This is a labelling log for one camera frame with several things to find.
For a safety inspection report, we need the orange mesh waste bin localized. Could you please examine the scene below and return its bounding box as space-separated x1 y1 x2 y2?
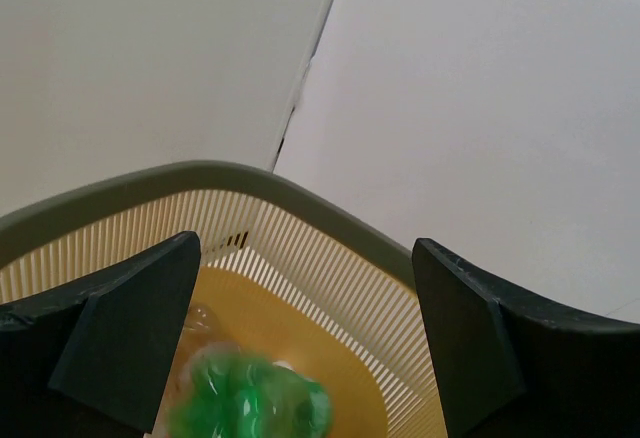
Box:
1 161 446 437

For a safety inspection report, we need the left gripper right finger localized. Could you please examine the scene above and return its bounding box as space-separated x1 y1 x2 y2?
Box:
412 238 639 437

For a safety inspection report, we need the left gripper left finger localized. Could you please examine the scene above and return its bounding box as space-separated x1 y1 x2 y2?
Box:
1 231 201 437

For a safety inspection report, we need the green plastic bottle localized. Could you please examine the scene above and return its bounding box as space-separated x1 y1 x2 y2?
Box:
164 345 334 437

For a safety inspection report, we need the clear bottle white cap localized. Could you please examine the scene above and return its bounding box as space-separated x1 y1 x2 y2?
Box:
163 303 229 409

